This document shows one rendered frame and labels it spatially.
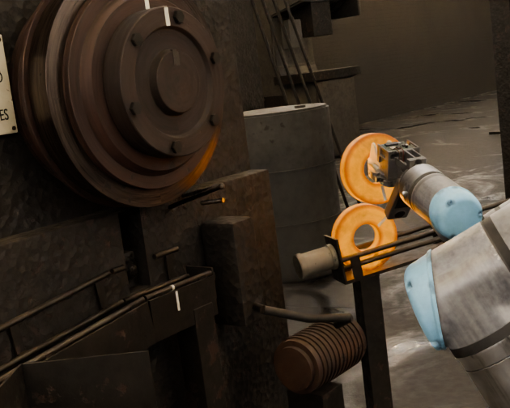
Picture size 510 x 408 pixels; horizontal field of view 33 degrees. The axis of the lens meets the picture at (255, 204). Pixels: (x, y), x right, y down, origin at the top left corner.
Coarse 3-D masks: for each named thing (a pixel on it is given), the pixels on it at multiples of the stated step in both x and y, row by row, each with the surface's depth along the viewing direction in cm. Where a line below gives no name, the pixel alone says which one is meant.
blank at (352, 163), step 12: (360, 144) 187; (348, 156) 186; (360, 156) 187; (348, 168) 187; (360, 168) 187; (348, 180) 187; (360, 180) 188; (348, 192) 190; (360, 192) 188; (372, 192) 189; (384, 192) 189
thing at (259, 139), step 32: (256, 128) 438; (288, 128) 436; (320, 128) 446; (256, 160) 441; (288, 160) 438; (320, 160) 446; (288, 192) 441; (320, 192) 447; (288, 224) 443; (320, 224) 448; (288, 256) 446
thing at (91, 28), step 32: (96, 0) 157; (128, 0) 160; (160, 0) 166; (96, 32) 154; (64, 64) 153; (96, 64) 154; (64, 96) 153; (96, 96) 154; (96, 128) 155; (96, 160) 157; (128, 160) 160; (160, 160) 166; (192, 160) 176
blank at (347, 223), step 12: (360, 204) 200; (348, 216) 198; (360, 216) 199; (372, 216) 200; (384, 216) 201; (336, 228) 198; (348, 228) 199; (384, 228) 201; (396, 228) 202; (348, 240) 199; (384, 240) 201; (348, 252) 199; (384, 252) 202; (372, 264) 201
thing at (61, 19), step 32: (64, 0) 153; (192, 0) 179; (64, 32) 153; (32, 64) 154; (32, 96) 154; (64, 128) 153; (64, 160) 157; (96, 192) 164; (128, 192) 165; (160, 192) 172
